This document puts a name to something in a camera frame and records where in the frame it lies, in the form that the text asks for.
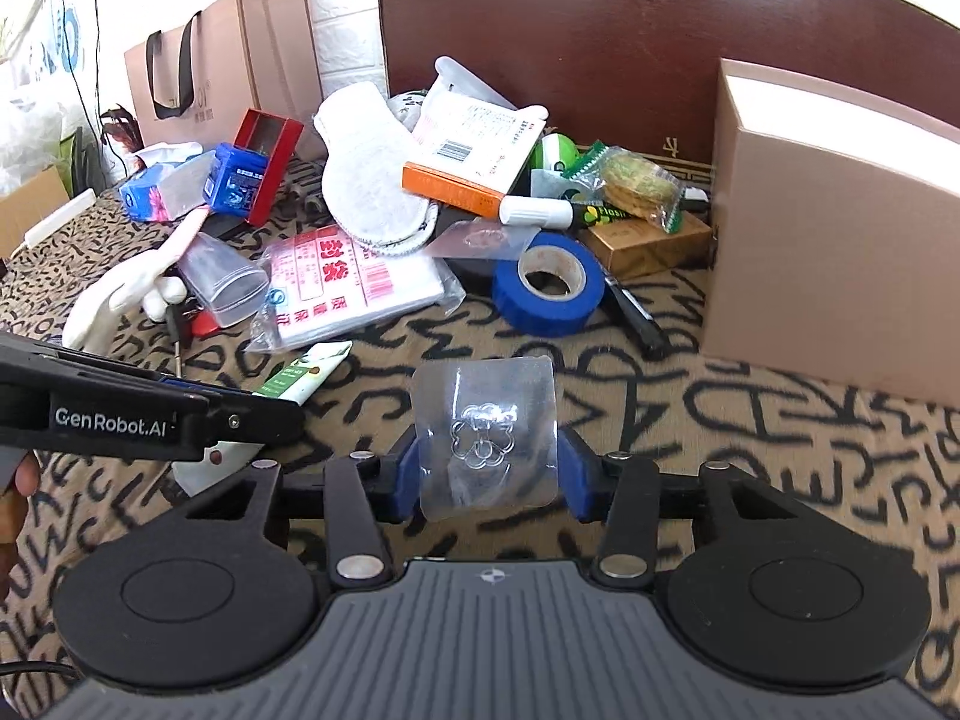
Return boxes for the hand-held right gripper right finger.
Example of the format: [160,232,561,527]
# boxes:
[555,427,807,587]

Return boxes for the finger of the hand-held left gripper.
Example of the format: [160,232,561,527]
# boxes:
[201,388,308,461]

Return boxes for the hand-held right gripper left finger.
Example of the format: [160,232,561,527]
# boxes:
[161,431,425,590]

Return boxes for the green white tube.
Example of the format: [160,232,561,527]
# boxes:
[171,340,354,497]

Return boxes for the clear bag with metal clips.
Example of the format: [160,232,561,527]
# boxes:
[409,356,562,524]

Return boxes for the white pink glove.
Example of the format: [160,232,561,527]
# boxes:
[63,208,212,351]

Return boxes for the black pen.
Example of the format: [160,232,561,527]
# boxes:
[602,274,674,360]

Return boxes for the small blue box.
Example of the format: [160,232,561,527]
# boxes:
[206,142,269,215]

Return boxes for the large beige cardboard box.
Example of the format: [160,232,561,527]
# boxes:
[700,56,960,407]

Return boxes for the person's left hand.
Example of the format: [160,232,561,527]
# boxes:
[0,456,41,595]

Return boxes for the clear plastic cup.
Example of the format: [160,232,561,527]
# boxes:
[175,232,272,330]

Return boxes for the red printed plastic bag pack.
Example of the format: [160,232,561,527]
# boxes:
[246,227,467,355]

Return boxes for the letter printed blanket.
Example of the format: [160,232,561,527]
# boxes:
[0,157,960,720]

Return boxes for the blue tape roll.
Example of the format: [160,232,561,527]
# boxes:
[491,232,606,338]

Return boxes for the open corrugated cardboard box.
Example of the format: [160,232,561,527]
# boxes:
[0,165,74,261]

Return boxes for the blue pink tissue pack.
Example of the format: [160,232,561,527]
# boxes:
[118,152,218,223]

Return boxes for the small brown cardboard box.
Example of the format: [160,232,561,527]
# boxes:
[580,210,714,280]

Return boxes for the clear bag with clip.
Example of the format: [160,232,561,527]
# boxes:
[433,216,538,260]

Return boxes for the black green tube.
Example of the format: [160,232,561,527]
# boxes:
[570,199,640,230]

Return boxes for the white fabric insole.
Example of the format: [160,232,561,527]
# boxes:
[313,82,441,257]

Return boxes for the small red open box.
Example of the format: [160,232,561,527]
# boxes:
[232,109,302,227]

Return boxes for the dark feather toy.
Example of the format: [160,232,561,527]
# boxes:
[100,106,145,160]

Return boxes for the white plastic bags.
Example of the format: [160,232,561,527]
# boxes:
[0,81,85,196]

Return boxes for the green cracker snack packet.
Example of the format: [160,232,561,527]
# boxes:
[566,141,688,234]

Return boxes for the green white ball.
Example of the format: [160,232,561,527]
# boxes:
[529,133,579,174]

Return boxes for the white orange carton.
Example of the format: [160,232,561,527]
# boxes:
[401,92,550,223]

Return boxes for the clear plastic package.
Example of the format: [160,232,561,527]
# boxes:
[433,55,520,115]

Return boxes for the dark brown wooden headboard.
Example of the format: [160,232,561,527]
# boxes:
[377,0,960,166]

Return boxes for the black wall cable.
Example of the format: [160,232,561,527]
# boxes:
[60,0,107,166]

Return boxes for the brown paper bag black handles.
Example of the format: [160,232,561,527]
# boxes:
[124,0,325,149]

